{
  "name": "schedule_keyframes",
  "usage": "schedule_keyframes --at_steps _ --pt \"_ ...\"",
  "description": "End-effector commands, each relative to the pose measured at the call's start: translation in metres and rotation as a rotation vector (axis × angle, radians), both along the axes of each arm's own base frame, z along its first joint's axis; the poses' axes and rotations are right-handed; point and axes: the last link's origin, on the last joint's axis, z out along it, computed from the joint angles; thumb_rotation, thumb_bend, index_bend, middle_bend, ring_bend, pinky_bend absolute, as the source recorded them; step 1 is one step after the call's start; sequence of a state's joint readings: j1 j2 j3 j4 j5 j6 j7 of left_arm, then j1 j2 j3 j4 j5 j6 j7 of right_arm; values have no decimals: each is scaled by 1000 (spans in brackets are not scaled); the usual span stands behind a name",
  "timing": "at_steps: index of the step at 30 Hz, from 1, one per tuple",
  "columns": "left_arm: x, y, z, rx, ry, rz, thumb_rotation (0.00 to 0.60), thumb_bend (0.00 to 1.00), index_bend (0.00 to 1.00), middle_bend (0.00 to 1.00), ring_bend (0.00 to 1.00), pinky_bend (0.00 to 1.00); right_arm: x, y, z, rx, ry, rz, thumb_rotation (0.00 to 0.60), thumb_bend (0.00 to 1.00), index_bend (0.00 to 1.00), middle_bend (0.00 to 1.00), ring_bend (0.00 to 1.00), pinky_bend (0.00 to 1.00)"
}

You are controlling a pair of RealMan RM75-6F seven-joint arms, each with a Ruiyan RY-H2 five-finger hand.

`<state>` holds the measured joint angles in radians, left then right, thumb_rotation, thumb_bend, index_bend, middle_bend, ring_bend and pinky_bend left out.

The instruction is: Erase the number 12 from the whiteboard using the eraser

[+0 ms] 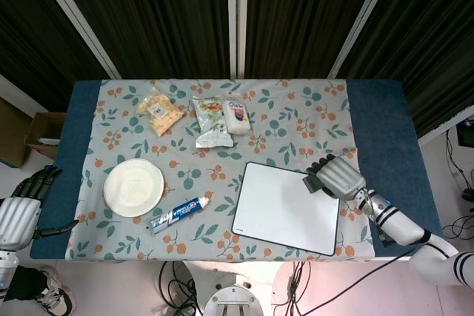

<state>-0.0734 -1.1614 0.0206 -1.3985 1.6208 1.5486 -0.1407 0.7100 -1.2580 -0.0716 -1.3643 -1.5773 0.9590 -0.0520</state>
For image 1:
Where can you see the white packet with blue print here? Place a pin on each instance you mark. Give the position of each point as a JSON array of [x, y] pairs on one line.
[[237, 114]]

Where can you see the dark pleated curtain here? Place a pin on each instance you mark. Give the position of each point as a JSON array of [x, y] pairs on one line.
[[155, 16], [296, 16], [437, 35], [29, 35]]

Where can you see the floral tablecloth with orange fruits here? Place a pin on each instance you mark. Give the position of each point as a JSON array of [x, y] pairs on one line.
[[296, 127]]

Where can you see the white rectangular board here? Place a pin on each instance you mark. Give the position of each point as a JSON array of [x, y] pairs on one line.
[[281, 212]]

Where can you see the blue white toothpaste tube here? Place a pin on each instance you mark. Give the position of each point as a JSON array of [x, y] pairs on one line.
[[177, 214]]

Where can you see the white slanted frame post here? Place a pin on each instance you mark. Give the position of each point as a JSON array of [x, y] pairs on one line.
[[74, 16], [364, 16]]

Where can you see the black white sneaker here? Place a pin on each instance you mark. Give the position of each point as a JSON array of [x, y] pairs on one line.
[[59, 294]]

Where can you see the dark grey whiteboard eraser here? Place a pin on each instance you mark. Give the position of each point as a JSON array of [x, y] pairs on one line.
[[313, 184]]

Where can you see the black trouser leg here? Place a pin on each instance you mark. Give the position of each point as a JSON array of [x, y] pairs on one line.
[[22, 286]]

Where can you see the large brown cardboard box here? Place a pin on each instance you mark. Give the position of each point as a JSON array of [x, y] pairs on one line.
[[13, 134]]

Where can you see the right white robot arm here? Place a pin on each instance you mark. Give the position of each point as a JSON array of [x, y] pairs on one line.
[[400, 225]]

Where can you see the blue felt table cover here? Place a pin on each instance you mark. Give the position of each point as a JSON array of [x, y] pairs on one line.
[[389, 127]]

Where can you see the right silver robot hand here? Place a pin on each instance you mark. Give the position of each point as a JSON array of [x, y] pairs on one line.
[[342, 177]]

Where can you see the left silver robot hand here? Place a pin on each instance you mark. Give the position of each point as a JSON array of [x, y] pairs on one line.
[[18, 220]]

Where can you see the white paper plate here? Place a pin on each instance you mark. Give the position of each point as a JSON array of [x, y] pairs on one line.
[[133, 188]]

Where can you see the open cardboard box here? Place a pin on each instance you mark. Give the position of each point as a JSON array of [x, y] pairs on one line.
[[44, 127]]

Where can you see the white frame bar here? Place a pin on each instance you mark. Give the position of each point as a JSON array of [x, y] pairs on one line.
[[444, 125]]

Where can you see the white upright frame post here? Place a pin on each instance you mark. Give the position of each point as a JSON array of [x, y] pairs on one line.
[[237, 16]]

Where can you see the clear bag of yellow snacks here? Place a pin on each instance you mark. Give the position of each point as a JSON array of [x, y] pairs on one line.
[[161, 114]]

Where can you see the green white snack bag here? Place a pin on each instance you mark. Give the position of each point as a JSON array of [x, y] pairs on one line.
[[213, 120]]

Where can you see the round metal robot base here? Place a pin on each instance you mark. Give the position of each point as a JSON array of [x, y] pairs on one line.
[[233, 301]]

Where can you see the black screen device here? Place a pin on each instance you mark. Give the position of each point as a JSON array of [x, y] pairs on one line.
[[466, 132]]

